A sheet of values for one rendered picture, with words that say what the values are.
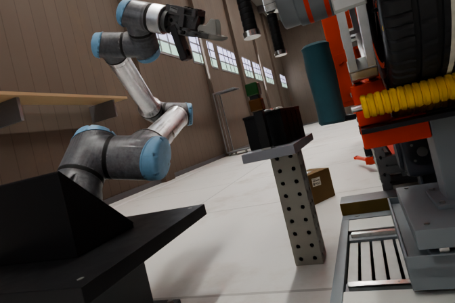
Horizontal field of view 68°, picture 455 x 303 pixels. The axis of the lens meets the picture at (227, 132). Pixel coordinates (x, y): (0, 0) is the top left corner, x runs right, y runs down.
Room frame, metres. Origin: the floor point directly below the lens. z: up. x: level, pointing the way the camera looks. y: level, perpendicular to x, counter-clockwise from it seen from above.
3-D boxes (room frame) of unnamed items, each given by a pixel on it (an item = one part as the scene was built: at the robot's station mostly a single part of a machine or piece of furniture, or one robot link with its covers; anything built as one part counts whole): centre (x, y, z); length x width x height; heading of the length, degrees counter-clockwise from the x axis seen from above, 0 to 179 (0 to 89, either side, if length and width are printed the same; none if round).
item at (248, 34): (0.86, -0.12, 0.83); 0.04 x 0.04 x 0.16
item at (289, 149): (1.23, -0.18, 0.44); 0.43 x 0.17 x 0.03; 158
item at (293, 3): (0.95, -0.33, 0.85); 0.21 x 0.14 x 0.14; 68
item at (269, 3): (1.16, -0.27, 0.93); 0.09 x 0.05 x 0.05; 68
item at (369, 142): (0.91, -0.44, 0.48); 0.16 x 0.12 x 0.17; 68
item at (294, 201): (1.26, -0.19, 0.21); 0.10 x 0.10 x 0.42; 68
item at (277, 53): (1.17, -0.24, 0.83); 0.04 x 0.04 x 0.16
